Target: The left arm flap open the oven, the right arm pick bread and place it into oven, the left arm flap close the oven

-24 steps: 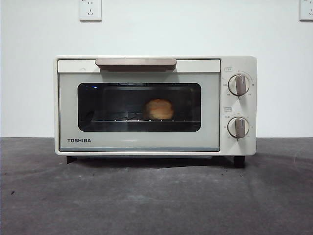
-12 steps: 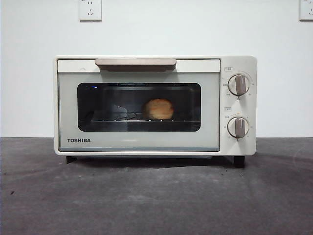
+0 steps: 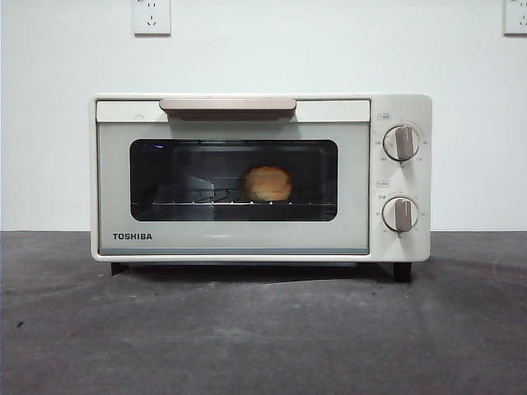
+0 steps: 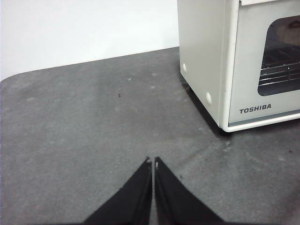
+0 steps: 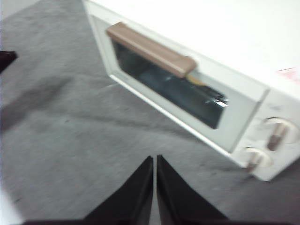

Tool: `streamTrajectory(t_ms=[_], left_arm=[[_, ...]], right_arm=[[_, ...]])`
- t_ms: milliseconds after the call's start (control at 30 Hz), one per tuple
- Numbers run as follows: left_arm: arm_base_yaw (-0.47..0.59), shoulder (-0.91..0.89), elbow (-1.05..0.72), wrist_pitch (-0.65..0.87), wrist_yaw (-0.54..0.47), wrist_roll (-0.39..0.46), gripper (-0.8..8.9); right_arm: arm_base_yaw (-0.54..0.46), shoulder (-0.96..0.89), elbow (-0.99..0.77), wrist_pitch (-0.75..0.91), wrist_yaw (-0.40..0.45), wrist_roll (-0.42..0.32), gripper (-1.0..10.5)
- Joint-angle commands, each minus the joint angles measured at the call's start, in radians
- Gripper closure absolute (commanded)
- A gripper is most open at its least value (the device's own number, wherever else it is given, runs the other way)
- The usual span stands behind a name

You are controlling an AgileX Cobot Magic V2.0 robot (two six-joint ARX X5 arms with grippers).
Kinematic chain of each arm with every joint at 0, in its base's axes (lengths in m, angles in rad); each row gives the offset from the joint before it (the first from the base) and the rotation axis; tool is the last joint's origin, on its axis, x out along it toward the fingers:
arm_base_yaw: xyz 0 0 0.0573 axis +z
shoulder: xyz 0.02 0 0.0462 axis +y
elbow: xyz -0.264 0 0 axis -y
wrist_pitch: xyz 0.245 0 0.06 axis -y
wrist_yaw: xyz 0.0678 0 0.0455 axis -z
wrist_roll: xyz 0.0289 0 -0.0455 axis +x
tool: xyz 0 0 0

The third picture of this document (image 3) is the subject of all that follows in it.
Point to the white brown oven knob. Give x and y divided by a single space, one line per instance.
402 142
400 214

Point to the golden bread roll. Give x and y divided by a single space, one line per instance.
268 184

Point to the white toaster oven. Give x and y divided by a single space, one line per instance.
411 247

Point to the white wall socket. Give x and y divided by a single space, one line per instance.
516 16
151 16

